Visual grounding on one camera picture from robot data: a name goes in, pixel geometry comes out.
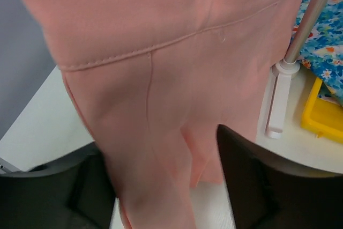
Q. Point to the blue floral skirt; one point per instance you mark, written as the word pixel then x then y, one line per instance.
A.
pixel 322 50

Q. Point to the pink skirt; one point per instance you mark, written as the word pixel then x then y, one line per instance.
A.
pixel 152 80

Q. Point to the yellow plastic bin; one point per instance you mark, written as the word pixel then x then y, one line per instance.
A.
pixel 322 117

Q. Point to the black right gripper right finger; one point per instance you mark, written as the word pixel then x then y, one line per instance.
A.
pixel 269 191

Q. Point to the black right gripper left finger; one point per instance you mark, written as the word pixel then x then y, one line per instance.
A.
pixel 73 191

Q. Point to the silver clothes rack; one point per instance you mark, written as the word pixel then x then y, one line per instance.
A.
pixel 286 69

